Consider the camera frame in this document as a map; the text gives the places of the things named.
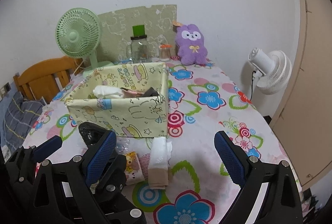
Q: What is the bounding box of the blue plaid blanket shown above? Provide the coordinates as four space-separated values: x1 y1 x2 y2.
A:
0 90 47 159

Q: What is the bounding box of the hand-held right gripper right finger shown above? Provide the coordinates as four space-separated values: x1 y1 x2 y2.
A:
214 131 304 224

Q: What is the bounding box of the clear air cushion bag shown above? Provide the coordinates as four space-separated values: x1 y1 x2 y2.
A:
114 138 130 156

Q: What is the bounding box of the wooden headboard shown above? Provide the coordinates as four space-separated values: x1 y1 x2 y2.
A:
13 56 83 104

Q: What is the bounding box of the dark grey sock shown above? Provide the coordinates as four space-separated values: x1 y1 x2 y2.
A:
142 86 159 97

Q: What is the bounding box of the pink packet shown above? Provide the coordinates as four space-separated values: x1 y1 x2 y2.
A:
121 87 146 97

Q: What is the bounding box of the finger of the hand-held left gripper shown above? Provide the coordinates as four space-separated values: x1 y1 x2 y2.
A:
5 135 63 189
95 153 147 224

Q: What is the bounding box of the yellow printed box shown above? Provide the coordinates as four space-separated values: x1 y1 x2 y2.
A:
64 62 170 138

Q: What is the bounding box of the black fan cable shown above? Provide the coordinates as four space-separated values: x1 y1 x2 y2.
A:
250 70 256 102

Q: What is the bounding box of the beige stocking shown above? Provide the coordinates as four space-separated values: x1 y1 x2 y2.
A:
148 167 169 190

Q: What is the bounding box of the purple plush bunny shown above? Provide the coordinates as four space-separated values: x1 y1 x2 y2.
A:
172 20 209 65

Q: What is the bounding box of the white paper towel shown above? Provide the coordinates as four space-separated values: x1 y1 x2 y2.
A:
151 136 173 170

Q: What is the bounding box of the green desk fan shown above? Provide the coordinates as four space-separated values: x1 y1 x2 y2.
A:
54 7 115 78

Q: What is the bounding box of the white standing fan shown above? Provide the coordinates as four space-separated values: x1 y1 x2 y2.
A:
248 48 292 95

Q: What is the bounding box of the green printed board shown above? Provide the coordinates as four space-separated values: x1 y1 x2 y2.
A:
97 4 177 64

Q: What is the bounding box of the glass mug jar green lid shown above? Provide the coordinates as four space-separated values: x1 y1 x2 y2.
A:
126 25 151 64

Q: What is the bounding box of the beige door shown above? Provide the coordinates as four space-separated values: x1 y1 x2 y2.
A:
270 0 332 188

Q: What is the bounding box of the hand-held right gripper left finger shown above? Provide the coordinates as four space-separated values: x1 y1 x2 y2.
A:
27 130 117 224

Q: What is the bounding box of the small jar orange lid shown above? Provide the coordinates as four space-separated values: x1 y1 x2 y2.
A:
159 44 172 62

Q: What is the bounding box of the white cloth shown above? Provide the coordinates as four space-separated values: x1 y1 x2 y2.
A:
93 85 125 99

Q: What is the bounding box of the black plastic bag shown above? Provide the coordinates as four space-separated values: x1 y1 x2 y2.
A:
78 122 109 148

